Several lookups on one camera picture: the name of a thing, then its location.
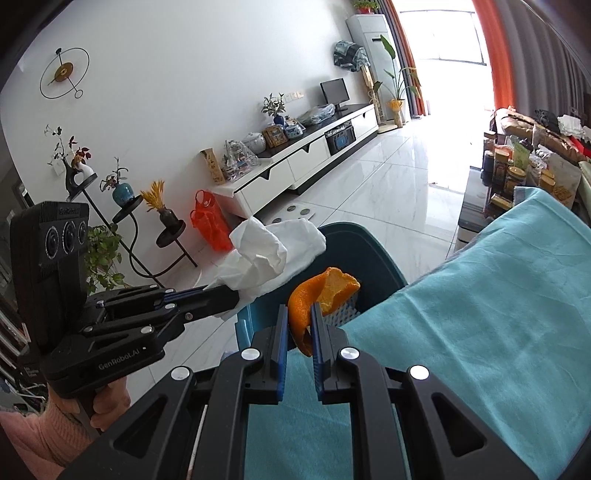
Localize tall plant in yellow pot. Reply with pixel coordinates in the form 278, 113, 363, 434
373, 34, 422, 128

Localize dark glass coffee table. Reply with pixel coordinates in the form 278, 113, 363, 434
455, 168, 493, 253

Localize black computer monitor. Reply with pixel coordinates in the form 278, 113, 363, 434
320, 78, 352, 112

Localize white floor air conditioner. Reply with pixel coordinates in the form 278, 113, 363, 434
346, 14, 400, 126

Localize person's left hand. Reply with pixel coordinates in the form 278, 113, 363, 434
89, 376, 133, 432

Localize orange peel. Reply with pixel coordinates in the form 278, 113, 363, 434
287, 267, 361, 357

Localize white foam fruit net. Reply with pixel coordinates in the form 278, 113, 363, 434
321, 295, 361, 330

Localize black ring wall clock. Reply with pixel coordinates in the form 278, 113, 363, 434
39, 47, 90, 100

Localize brown leather sofa seat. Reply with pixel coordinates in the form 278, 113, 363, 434
496, 108, 591, 160

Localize pile of white clothes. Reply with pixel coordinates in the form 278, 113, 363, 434
556, 114, 590, 136

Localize white bathroom scale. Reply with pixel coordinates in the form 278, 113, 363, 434
268, 200, 317, 223

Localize beige paper bag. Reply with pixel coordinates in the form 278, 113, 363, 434
547, 152, 583, 207

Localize teal plastic trash bin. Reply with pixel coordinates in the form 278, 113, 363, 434
235, 222, 409, 365

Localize dark vase yellow wheat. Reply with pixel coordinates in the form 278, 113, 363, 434
140, 180, 179, 230

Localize plastic wrapped bundle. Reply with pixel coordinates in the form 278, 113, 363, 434
298, 104, 336, 127

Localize black white vase red branches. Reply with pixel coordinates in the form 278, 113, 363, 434
44, 124, 99, 195

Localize white black television cabinet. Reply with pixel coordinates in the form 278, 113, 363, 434
212, 102, 378, 221

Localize white tissue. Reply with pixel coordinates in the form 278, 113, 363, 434
203, 217, 328, 321

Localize black metal plant stand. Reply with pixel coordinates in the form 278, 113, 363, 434
65, 173, 199, 288

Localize clear glass container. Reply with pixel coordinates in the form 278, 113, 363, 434
224, 138, 260, 182

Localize blue patterned cloth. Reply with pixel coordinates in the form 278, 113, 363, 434
333, 41, 370, 73

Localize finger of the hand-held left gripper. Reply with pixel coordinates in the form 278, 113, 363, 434
95, 284, 208, 309
82, 285, 243, 340

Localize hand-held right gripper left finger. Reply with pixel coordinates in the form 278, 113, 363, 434
55, 305, 289, 480

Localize green potted plant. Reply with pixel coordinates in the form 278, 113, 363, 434
85, 224, 133, 295

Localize grey orange striped curtain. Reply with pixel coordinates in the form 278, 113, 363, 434
381, 0, 428, 119

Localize brown tall carton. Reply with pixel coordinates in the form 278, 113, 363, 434
199, 148, 226, 185

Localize dark cloth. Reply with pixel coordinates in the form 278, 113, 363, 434
534, 109, 562, 133

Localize wooden picture frame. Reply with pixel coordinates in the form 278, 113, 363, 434
262, 124, 290, 149

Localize teal vase with plant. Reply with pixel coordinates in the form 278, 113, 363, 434
99, 157, 140, 208

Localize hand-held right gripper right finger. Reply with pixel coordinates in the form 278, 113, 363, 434
310, 302, 539, 480

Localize group of food jars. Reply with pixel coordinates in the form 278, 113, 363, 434
482, 136, 581, 218

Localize orange plastic bag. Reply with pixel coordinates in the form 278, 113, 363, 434
191, 189, 234, 253

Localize teal patterned tablecloth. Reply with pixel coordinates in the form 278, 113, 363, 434
244, 186, 591, 480

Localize bonsai in blue vase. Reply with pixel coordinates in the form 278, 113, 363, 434
261, 92, 287, 127

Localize person's left forearm pink sleeve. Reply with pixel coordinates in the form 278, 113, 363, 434
0, 392, 100, 480

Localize wooden tall stand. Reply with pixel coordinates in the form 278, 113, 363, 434
362, 65, 384, 123

